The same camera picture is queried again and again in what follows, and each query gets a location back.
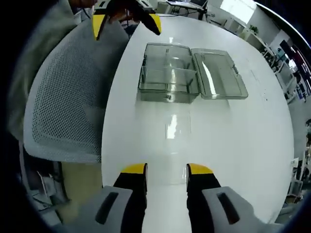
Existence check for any red wall screen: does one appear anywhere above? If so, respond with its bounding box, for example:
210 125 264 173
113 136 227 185
291 45 311 81

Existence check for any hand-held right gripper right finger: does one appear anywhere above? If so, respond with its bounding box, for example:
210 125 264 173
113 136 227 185
186 163 271 233

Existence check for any white office desk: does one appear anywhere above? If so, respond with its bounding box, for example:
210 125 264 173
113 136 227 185
167 0 212 15

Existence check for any white shelf cabinet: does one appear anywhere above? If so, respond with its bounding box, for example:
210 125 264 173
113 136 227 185
218 13 272 53

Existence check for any clear plastic guide fixture box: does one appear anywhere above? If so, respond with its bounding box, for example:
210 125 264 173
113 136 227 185
138 42 249 103

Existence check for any clear plastic divider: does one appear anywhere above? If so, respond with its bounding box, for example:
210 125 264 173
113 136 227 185
140 65 198 96
164 113 193 141

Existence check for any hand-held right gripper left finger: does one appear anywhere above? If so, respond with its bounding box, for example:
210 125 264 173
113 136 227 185
60 162 149 233

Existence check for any grey mesh office chair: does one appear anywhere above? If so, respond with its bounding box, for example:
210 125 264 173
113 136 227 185
23 23 130 164

